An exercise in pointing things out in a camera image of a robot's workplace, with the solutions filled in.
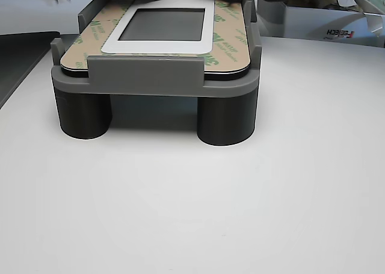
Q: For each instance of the peeled silvery film strip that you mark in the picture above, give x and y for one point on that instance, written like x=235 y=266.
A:
x=370 y=19

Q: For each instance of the white display panel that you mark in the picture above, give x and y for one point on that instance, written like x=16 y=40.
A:
x=156 y=24

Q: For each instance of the gray printed fixture jig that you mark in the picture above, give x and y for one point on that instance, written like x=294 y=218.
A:
x=150 y=84

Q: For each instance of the dark gray flat mat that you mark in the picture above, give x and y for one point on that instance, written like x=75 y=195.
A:
x=18 y=54

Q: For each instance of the white cardboard box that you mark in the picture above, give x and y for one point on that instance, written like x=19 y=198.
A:
x=300 y=24

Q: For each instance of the pale green container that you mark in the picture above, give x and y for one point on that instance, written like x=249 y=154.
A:
x=376 y=3

